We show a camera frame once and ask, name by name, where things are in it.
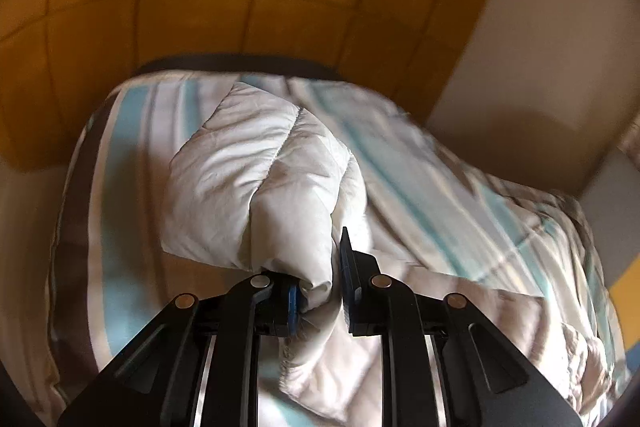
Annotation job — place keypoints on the grey yellow blue padded headboard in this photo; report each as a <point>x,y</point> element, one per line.
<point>625,302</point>

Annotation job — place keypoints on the white quilted jacket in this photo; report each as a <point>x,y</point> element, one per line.
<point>260,167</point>

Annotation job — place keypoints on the dark bed frame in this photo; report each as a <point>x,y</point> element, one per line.
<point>225,61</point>

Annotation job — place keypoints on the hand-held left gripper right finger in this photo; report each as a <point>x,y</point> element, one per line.
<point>347,287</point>

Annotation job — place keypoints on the striped bed cover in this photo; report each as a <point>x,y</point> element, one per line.
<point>450,207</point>

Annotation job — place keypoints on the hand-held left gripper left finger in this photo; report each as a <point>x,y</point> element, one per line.
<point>294,308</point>

